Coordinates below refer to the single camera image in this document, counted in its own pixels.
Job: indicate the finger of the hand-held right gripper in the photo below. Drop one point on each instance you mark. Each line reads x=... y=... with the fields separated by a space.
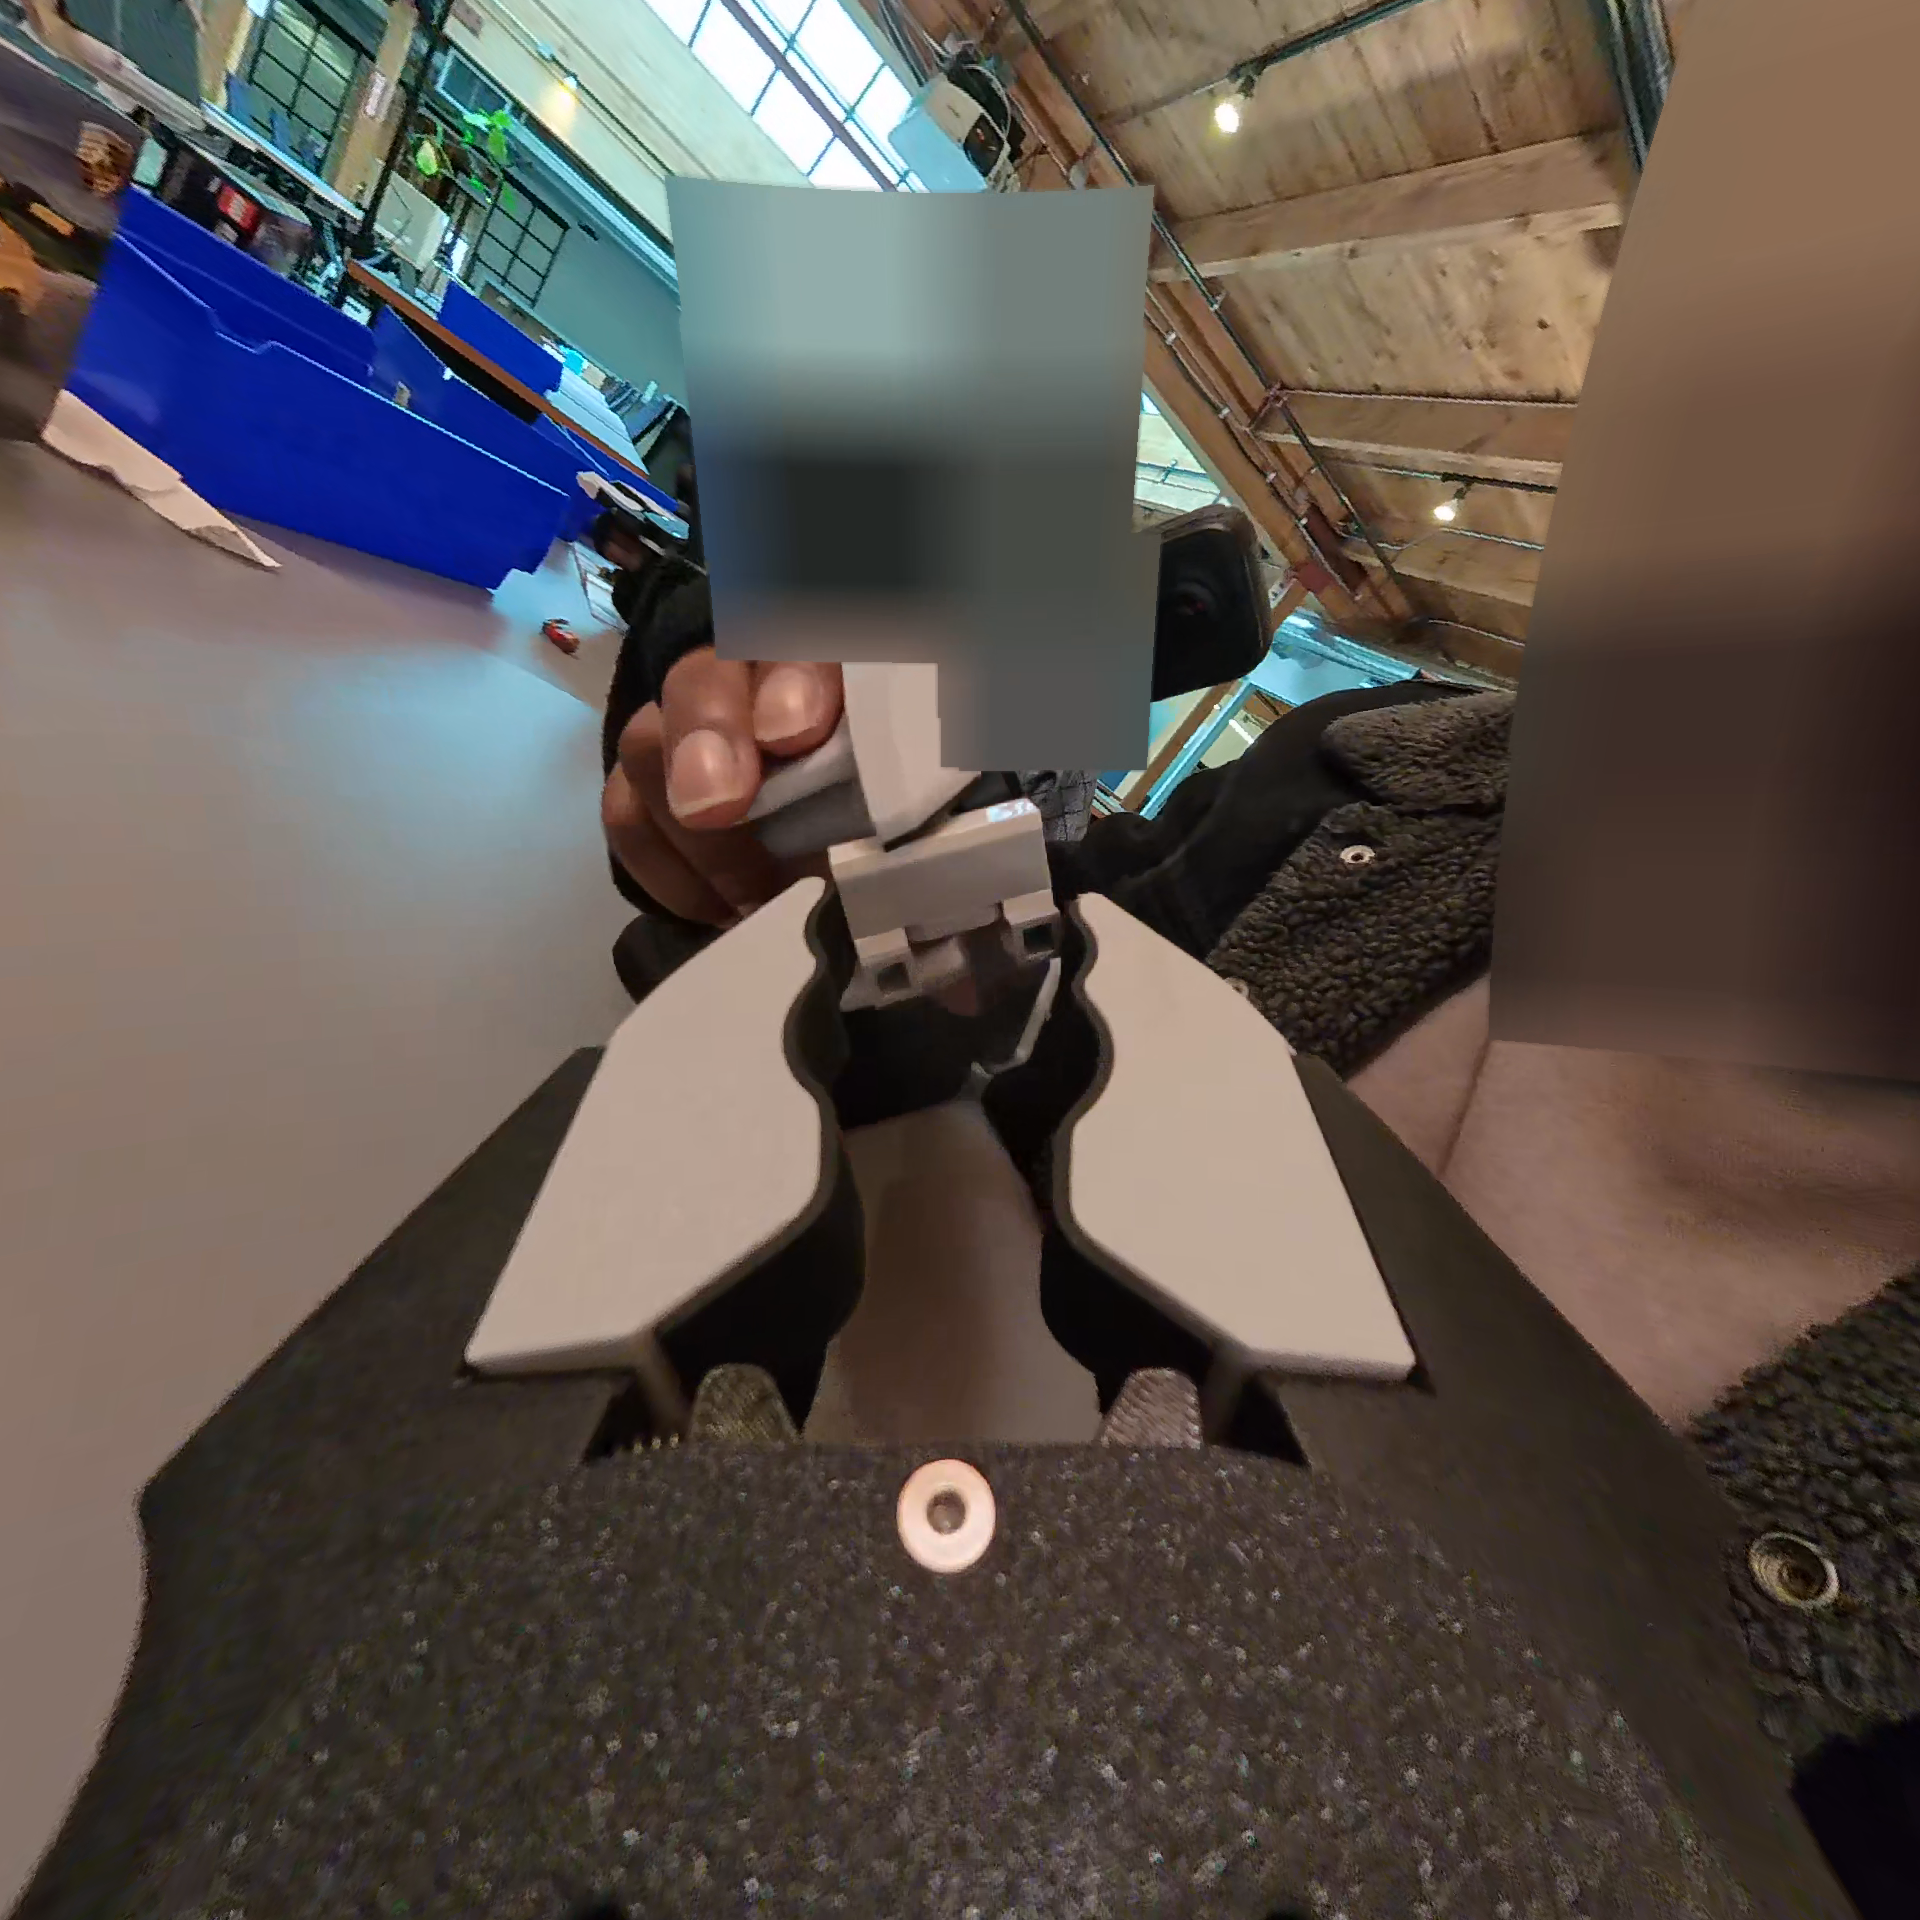
x=901 y=748

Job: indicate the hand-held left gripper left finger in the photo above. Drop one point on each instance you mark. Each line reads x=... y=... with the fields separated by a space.
x=677 y=1186

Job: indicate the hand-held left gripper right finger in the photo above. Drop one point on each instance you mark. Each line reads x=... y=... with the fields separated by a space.
x=1230 y=1186

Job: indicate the white toy brick plate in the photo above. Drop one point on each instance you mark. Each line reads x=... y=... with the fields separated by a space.
x=931 y=883

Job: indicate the grey desk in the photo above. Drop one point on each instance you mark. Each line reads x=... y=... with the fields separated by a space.
x=300 y=825

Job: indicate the person's right hand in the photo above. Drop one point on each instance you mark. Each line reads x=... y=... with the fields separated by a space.
x=677 y=841

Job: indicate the dark fleece jacket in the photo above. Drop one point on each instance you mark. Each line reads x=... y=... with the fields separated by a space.
x=1350 y=930

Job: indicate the pink cloth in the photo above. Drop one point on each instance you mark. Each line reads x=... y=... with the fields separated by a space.
x=1652 y=1200

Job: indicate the large blue bin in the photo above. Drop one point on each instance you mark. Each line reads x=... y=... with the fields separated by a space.
x=331 y=435

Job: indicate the white crumpled tissue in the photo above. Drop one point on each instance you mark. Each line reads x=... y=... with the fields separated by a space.
x=149 y=474

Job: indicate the black toy car box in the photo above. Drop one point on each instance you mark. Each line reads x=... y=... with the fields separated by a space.
x=38 y=359

